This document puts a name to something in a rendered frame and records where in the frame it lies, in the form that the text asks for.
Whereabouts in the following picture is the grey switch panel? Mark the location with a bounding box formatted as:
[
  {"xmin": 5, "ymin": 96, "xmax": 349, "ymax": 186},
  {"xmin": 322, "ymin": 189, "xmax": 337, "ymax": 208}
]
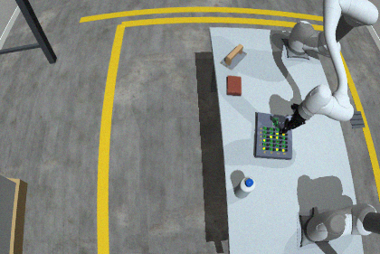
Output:
[{"xmin": 254, "ymin": 112, "xmax": 292, "ymax": 160}]

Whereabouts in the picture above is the red-brown rectangular block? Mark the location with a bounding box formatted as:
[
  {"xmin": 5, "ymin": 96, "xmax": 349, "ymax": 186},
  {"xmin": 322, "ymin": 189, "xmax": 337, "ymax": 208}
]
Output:
[{"xmin": 227, "ymin": 75, "xmax": 242, "ymax": 97}]

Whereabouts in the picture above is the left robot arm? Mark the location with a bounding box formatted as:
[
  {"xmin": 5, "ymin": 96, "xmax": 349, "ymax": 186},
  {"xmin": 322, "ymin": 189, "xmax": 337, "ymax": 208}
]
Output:
[{"xmin": 300, "ymin": 203, "xmax": 380, "ymax": 246}]

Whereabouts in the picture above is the grey bottle with blue cap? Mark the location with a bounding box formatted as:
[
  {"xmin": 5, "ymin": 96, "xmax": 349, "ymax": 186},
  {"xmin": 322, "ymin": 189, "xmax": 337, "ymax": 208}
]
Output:
[{"xmin": 234, "ymin": 176, "xmax": 256, "ymax": 199}]

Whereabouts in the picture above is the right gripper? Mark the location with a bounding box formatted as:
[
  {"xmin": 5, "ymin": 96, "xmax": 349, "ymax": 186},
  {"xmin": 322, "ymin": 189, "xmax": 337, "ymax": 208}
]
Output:
[{"xmin": 281, "ymin": 109, "xmax": 306, "ymax": 135}]

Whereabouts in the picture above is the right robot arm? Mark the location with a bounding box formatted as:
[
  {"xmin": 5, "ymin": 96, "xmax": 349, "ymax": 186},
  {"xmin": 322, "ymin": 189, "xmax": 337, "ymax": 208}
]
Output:
[{"xmin": 283, "ymin": 0, "xmax": 378, "ymax": 121}]

